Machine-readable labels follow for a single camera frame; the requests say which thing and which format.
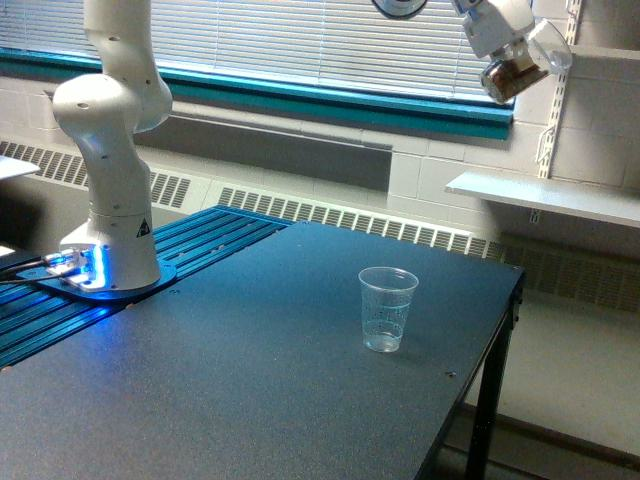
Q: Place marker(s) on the teal window sill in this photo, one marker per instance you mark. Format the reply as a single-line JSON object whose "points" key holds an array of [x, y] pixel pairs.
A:
{"points": [[393, 112]]}

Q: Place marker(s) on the clear cup with brown grains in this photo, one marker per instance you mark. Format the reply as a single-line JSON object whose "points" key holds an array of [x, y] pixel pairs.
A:
{"points": [[548, 54]]}

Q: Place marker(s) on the white radiator vent cover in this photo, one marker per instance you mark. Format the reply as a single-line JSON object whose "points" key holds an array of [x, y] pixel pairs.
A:
{"points": [[549, 270]]}

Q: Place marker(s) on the blue slotted aluminium rail bed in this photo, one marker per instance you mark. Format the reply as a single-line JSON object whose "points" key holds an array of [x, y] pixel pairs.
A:
{"points": [[35, 317]]}

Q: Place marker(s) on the white board at left edge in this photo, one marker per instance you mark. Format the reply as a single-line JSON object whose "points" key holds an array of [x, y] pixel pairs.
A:
{"points": [[12, 168]]}

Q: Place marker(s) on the white shelf bracket rail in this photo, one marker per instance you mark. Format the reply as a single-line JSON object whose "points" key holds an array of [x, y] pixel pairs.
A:
{"points": [[548, 137]]}

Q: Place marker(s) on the white wall shelf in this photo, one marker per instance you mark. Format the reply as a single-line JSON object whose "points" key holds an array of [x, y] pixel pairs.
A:
{"points": [[560, 197], [605, 53]]}

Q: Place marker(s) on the black table leg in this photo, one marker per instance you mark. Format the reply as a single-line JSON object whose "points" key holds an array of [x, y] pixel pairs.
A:
{"points": [[490, 390]]}

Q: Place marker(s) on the white wall shelf upper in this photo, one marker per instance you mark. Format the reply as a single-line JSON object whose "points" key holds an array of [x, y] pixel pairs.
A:
{"points": [[605, 53]]}

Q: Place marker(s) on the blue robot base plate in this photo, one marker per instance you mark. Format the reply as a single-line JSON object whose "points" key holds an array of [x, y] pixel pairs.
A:
{"points": [[168, 276]]}

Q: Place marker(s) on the clear plastic cup on table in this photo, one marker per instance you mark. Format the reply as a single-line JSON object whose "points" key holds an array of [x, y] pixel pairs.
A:
{"points": [[386, 296]]}

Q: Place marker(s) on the white wall shelf lower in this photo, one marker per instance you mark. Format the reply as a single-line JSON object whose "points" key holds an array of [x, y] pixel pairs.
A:
{"points": [[560, 197]]}

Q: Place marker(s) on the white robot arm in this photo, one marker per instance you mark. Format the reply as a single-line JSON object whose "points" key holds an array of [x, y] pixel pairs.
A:
{"points": [[114, 250]]}

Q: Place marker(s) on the white window blinds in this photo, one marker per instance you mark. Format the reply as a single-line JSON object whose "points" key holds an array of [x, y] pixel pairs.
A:
{"points": [[342, 45]]}

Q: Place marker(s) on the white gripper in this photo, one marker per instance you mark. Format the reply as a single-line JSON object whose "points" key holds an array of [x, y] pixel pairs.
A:
{"points": [[492, 25]]}

